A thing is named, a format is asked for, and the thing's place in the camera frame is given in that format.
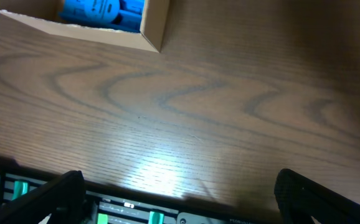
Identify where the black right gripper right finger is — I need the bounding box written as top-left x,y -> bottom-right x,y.
274,169 -> 360,224

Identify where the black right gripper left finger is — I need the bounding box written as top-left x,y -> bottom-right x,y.
0,170 -> 85,224

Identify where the cardboard box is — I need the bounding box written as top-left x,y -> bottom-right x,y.
0,0 -> 169,52

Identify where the blue plastic block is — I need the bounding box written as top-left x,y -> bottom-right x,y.
59,0 -> 144,33

